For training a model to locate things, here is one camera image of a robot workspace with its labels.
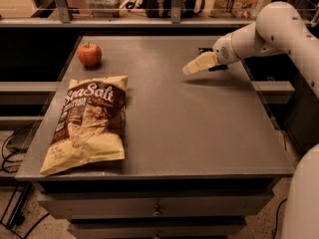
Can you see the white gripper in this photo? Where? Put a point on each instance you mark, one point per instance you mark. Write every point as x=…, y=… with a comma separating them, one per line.
x=223, y=53

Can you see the black bag on shelf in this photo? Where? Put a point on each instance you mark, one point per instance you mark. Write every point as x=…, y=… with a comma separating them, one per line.
x=162, y=8

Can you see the grey cabinet with drawers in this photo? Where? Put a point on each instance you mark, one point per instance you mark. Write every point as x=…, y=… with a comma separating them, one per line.
x=201, y=152

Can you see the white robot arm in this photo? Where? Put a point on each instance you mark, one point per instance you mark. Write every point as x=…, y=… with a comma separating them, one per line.
x=279, y=29

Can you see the red apple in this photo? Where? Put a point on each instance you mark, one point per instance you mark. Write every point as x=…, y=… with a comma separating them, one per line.
x=89, y=54

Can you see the metal shelf rail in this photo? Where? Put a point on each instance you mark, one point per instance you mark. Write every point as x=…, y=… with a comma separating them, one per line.
x=78, y=14

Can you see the black rxbar chocolate bar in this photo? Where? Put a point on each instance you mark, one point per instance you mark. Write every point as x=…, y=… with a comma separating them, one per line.
x=217, y=67

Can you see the sea salt chips bag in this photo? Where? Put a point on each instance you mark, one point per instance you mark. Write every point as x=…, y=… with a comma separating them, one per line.
x=91, y=125

